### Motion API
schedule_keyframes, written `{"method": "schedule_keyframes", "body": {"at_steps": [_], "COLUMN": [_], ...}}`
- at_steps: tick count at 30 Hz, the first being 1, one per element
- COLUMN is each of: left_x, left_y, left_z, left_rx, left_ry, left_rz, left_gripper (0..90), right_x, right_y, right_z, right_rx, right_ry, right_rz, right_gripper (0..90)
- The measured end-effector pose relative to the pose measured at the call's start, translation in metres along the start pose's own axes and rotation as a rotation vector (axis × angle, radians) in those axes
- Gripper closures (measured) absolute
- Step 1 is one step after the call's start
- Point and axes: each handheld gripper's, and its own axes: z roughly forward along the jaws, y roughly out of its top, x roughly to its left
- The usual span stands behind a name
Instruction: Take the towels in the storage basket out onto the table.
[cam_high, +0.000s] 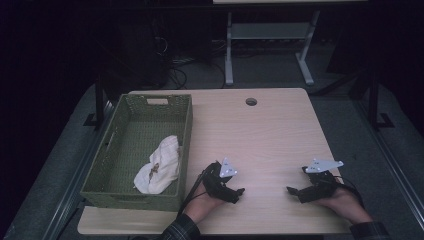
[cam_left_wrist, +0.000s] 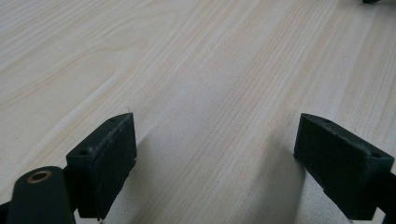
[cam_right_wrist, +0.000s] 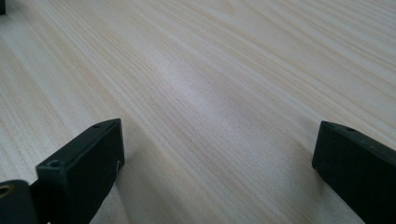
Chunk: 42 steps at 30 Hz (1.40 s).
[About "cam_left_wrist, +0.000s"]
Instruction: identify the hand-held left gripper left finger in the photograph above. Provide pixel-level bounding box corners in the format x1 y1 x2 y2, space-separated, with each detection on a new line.
64 112 138 221

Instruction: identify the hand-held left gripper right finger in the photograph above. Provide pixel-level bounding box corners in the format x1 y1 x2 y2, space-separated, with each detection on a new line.
293 112 395 221

